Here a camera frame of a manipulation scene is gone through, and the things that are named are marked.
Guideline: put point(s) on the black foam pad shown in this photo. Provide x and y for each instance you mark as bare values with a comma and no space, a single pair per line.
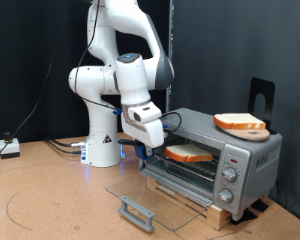
260,205
243,216

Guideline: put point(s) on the small round wooden board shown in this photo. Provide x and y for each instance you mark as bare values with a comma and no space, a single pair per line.
256,135

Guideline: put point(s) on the white bread slice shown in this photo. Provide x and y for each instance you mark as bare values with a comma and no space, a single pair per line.
238,120
188,153

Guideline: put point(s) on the black metal bookend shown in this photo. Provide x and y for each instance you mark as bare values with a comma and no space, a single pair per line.
261,86

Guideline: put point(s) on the silver oven knob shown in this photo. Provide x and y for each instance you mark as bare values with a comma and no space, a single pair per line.
225,195
230,174

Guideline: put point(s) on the wooden slatted crate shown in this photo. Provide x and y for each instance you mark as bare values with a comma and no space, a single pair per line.
220,216

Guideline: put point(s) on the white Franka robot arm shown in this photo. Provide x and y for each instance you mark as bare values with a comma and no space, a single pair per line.
100,133

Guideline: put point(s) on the grey emergency stop button box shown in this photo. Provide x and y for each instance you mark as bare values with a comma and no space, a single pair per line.
10,146

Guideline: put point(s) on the black backdrop curtain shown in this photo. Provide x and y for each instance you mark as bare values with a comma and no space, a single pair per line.
23,50

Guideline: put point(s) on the silver toaster oven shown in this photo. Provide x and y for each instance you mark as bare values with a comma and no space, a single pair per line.
256,160

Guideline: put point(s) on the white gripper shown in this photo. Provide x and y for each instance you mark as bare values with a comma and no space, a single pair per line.
146,133

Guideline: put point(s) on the vertical aluminium pole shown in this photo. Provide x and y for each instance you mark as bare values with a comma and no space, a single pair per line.
170,26

